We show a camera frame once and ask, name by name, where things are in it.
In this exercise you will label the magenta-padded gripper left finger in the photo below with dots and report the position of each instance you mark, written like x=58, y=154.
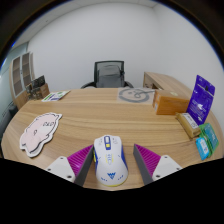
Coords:
x=79, y=159

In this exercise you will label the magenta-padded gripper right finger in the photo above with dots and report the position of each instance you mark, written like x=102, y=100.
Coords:
x=149, y=160

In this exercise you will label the white blue yellow computer mouse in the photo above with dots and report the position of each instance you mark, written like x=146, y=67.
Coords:
x=110, y=163

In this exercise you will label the pink pig-shaped mouse pad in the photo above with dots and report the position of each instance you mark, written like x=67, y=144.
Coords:
x=38, y=133

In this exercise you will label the round grey smiley mouse pad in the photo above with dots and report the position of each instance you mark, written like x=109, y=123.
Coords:
x=135, y=95

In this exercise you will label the blue packet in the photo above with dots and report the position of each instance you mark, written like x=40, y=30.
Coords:
x=202, y=148

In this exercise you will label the orange-brown cardboard box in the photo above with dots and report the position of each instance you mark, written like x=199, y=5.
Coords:
x=170, y=103

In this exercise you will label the green packet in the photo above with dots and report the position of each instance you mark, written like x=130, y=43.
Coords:
x=211, y=135

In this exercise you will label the white sticker sheet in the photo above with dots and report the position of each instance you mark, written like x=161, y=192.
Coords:
x=55, y=95

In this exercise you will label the purple retail package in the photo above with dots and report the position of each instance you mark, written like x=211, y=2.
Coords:
x=201, y=100

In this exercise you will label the wooden side desk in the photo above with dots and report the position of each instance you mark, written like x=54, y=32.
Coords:
x=163, y=80

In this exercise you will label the small dark printed box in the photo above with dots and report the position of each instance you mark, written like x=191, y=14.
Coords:
x=29, y=91

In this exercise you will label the black printed box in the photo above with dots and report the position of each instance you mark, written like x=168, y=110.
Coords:
x=38, y=81

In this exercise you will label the grey backpack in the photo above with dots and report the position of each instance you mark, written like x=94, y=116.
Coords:
x=109, y=76

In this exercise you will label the black mesh office chair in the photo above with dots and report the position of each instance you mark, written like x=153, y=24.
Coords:
x=96, y=66

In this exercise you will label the wooden shelf cabinet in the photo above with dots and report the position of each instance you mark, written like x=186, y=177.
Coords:
x=20, y=75

